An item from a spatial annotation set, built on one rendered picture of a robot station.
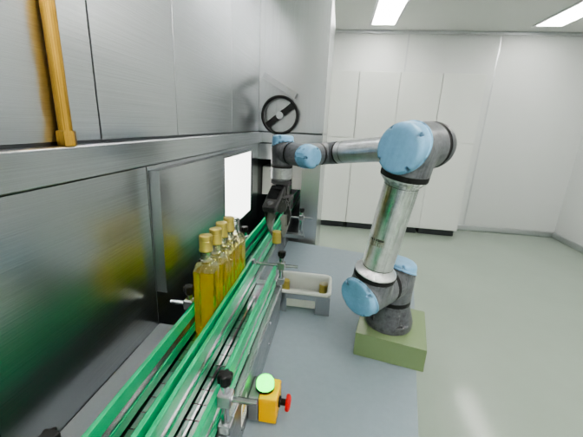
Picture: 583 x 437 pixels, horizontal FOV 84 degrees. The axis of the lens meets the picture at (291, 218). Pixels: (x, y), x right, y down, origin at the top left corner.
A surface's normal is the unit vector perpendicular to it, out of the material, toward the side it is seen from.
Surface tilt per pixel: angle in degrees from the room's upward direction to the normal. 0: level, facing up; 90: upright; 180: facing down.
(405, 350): 90
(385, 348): 90
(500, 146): 90
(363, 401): 0
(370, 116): 90
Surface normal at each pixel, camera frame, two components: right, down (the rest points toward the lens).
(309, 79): -0.14, 0.27
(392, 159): -0.73, 0.06
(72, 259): 0.99, 0.08
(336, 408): 0.04, -0.96
